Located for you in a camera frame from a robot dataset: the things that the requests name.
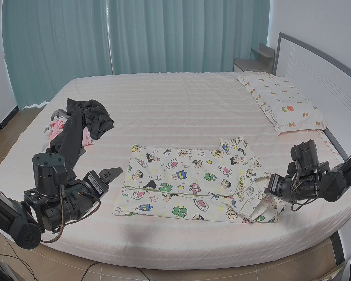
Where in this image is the bed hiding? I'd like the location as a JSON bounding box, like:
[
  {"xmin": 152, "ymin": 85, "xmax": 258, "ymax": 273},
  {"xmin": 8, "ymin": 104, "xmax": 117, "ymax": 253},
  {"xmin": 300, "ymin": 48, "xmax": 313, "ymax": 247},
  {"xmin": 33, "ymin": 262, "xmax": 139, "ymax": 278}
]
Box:
[{"xmin": 0, "ymin": 32, "xmax": 351, "ymax": 274}]

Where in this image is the black cable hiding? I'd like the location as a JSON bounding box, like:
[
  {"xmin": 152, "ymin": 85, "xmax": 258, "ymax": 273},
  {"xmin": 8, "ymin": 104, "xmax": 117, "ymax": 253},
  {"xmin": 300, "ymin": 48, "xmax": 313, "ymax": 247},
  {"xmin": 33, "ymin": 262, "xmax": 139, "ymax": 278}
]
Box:
[
  {"xmin": 0, "ymin": 224, "xmax": 34, "ymax": 281},
  {"xmin": 82, "ymin": 262, "xmax": 152, "ymax": 281}
]

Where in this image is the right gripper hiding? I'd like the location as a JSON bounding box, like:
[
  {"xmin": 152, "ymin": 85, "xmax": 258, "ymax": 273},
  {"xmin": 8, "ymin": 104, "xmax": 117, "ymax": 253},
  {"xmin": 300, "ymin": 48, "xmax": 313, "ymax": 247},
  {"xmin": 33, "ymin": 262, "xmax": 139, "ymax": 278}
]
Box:
[{"xmin": 266, "ymin": 173, "xmax": 300, "ymax": 199}]

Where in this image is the pile of clothes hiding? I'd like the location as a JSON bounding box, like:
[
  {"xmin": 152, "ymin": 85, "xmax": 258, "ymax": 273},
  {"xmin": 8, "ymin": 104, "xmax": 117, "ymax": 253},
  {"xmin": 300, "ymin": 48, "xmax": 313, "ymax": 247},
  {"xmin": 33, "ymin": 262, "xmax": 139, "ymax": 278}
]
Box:
[{"xmin": 42, "ymin": 98, "xmax": 114, "ymax": 169}]

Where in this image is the white printed pyjama top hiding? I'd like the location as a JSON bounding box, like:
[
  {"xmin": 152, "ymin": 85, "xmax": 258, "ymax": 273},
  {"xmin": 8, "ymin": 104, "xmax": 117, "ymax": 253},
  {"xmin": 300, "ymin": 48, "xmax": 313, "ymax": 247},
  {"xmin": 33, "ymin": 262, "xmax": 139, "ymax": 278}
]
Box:
[{"xmin": 113, "ymin": 136, "xmax": 285, "ymax": 225}]

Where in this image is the blue-green curtain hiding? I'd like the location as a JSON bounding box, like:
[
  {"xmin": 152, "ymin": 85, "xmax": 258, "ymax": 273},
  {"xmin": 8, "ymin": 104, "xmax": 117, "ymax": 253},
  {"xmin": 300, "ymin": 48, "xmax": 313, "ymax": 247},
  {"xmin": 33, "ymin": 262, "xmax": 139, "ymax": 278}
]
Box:
[
  {"xmin": 108, "ymin": 0, "xmax": 271, "ymax": 75},
  {"xmin": 3, "ymin": 0, "xmax": 113, "ymax": 110}
]

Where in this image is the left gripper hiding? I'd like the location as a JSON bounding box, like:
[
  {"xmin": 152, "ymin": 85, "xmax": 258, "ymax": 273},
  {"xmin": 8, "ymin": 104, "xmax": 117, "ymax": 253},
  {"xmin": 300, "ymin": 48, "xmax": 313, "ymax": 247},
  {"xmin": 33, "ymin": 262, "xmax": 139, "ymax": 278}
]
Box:
[{"xmin": 63, "ymin": 166, "xmax": 123, "ymax": 214}]

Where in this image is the grey bedside table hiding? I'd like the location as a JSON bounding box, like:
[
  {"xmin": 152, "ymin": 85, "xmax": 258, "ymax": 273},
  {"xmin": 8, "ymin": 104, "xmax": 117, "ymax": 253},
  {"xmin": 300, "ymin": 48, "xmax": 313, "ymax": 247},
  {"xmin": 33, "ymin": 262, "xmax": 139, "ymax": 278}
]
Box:
[{"xmin": 233, "ymin": 43, "xmax": 275, "ymax": 75}]

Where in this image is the white printed pillow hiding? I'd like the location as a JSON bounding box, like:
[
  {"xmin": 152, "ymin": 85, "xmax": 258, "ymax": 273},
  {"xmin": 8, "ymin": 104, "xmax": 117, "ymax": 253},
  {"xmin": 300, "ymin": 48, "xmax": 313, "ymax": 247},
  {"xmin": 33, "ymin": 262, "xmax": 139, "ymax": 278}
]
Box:
[{"xmin": 236, "ymin": 71, "xmax": 328, "ymax": 136}]

